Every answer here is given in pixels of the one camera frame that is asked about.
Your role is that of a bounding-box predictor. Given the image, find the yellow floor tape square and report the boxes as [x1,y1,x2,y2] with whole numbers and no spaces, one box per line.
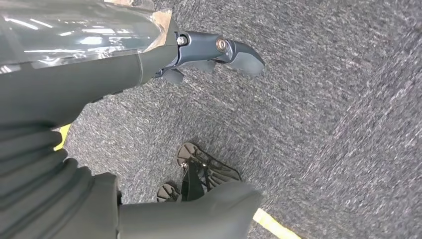
[53,123,303,239]

